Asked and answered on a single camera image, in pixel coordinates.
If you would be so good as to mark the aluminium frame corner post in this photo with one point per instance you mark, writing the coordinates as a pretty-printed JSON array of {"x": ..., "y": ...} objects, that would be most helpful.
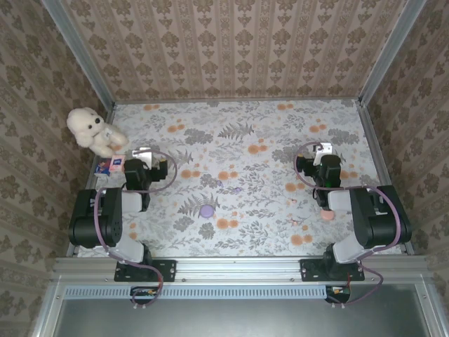
[
  {"x": 393, "y": 52},
  {"x": 79, "y": 52}
]

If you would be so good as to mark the white plush teddy bear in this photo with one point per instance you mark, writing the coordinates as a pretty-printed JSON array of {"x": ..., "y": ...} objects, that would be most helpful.
[{"x": 91, "y": 130}]

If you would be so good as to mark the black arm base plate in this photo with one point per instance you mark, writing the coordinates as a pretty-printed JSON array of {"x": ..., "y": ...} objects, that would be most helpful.
[
  {"x": 308, "y": 270},
  {"x": 168, "y": 270}
]

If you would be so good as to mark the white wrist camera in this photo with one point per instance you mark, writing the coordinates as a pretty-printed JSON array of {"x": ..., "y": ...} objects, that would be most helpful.
[
  {"x": 322, "y": 149},
  {"x": 142, "y": 154}
]

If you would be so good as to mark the grey metal panel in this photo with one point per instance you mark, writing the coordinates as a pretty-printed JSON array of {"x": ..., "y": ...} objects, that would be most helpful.
[{"x": 228, "y": 319}]

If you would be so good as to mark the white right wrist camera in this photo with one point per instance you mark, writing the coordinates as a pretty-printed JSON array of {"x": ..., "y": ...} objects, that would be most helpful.
[{"x": 322, "y": 149}]

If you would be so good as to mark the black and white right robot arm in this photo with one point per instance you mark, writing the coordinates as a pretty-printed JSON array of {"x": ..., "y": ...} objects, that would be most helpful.
[{"x": 372, "y": 217}]

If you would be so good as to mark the pink tissue pack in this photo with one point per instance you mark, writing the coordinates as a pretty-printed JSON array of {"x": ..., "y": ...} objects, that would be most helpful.
[{"x": 117, "y": 164}]

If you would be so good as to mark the floral patterned table sheet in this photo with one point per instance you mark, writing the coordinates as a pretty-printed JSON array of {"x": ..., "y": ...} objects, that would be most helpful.
[{"x": 245, "y": 238}]

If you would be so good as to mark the purple earbud charging case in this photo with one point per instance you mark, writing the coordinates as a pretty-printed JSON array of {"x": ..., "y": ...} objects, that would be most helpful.
[{"x": 206, "y": 211}]

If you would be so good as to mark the pink earbud charging case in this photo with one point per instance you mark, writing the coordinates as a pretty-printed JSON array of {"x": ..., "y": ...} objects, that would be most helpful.
[{"x": 328, "y": 216}]

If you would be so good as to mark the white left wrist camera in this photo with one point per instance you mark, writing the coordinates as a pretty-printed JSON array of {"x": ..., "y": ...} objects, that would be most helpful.
[{"x": 142, "y": 154}]

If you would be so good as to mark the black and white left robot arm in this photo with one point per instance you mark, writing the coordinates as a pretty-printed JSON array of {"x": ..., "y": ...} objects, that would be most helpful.
[{"x": 112, "y": 217}]

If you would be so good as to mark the small blue card box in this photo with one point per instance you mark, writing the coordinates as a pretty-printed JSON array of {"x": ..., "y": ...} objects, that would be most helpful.
[{"x": 102, "y": 168}]

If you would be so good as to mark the long aluminium frame rail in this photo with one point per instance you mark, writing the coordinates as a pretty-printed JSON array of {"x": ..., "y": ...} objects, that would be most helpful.
[{"x": 238, "y": 268}]

